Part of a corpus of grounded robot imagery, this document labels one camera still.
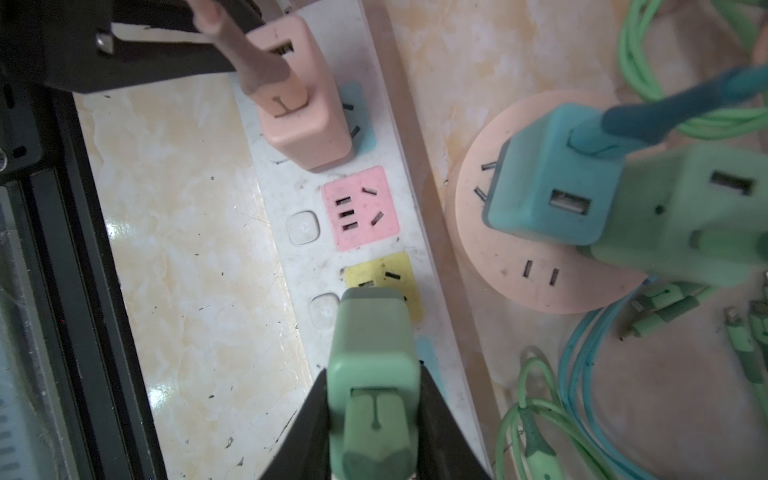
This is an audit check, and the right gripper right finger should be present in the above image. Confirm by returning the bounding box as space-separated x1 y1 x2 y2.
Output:
416 365 490 480

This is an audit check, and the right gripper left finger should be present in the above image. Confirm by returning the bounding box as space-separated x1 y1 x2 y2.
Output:
261 370 332 480

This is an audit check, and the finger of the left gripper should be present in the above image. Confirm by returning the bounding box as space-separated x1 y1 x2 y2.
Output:
1 1 234 94

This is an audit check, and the pink charger plug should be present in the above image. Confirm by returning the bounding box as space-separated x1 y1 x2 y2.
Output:
185 0 355 174

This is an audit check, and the teal charger plug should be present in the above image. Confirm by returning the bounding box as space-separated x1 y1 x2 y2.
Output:
482 66 767 246

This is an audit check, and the light green charger plug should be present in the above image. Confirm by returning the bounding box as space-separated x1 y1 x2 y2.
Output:
580 142 767 287

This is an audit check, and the round pink socket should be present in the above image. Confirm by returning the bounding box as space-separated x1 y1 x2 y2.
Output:
444 90 647 314

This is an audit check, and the white multicolour power strip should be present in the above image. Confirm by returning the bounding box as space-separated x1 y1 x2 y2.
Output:
236 1 489 465

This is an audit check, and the tangled charging cables bundle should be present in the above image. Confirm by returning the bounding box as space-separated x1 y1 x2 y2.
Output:
494 269 768 480

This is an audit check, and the black front base frame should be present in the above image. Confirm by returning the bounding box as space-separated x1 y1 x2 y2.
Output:
1 81 166 479

